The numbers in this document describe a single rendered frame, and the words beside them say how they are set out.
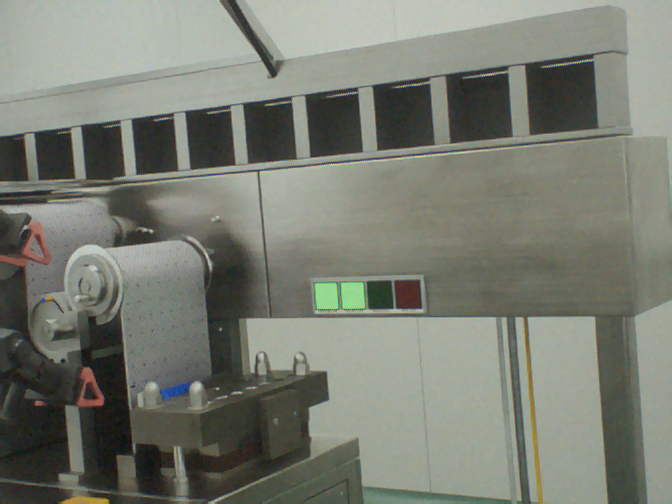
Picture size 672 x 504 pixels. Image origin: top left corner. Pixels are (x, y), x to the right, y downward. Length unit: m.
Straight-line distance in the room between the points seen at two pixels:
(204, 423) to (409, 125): 0.68
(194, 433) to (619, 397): 0.77
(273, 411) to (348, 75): 0.64
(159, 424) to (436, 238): 0.59
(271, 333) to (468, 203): 3.24
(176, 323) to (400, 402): 2.78
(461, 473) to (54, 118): 2.75
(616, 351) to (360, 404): 2.96
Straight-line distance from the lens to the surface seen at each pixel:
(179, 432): 1.92
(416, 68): 2.01
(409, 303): 2.02
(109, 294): 2.02
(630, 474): 2.11
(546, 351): 4.48
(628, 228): 1.86
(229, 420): 1.94
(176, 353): 2.13
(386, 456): 4.92
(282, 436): 2.04
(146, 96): 2.39
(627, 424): 2.08
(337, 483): 2.14
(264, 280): 2.21
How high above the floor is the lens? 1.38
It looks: 3 degrees down
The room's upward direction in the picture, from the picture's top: 5 degrees counter-clockwise
